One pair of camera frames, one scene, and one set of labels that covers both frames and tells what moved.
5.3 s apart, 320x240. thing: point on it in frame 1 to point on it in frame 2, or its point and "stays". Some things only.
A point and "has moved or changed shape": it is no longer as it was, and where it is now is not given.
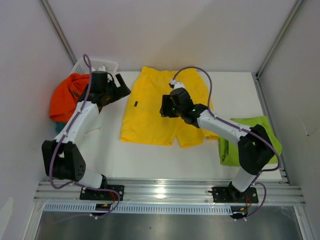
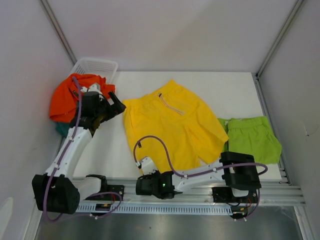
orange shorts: (65, 94) stays
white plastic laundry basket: (81, 67) stays
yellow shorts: (143, 122) has moved or changed shape
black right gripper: (165, 110) to (149, 176)
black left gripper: (122, 91) to (118, 108)
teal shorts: (59, 126) stays
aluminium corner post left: (59, 31) stays
